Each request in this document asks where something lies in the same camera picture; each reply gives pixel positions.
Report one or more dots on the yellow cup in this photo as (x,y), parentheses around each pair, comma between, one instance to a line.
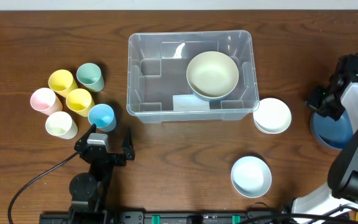
(62,82)
(80,101)

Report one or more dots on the white small bowl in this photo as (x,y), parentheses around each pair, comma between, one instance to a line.
(272,116)

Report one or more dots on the pink cup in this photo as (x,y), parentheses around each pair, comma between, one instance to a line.
(45,100)

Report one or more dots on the yellow cup upper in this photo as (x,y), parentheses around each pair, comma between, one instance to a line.
(62,82)

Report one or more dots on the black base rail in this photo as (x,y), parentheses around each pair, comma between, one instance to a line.
(194,217)

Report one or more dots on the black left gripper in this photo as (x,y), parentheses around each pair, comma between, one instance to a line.
(105,157)

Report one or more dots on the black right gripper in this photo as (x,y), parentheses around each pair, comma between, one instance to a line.
(323,106)

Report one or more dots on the light blue cup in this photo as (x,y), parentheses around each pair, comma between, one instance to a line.
(103,116)

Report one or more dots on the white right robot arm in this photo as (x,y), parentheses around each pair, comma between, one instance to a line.
(340,192)

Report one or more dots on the clear plastic storage bin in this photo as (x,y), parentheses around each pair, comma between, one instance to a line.
(157,89)

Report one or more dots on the cream white cup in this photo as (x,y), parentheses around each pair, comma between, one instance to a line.
(61,125)

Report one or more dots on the dark blue large bowl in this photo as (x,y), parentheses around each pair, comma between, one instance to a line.
(330,133)

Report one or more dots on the yellow cup lower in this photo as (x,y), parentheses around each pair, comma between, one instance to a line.
(80,101)

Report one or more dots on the light grey small bowl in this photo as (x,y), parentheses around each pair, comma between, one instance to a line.
(251,177)

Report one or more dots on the green cup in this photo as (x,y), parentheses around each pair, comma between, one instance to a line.
(90,75)

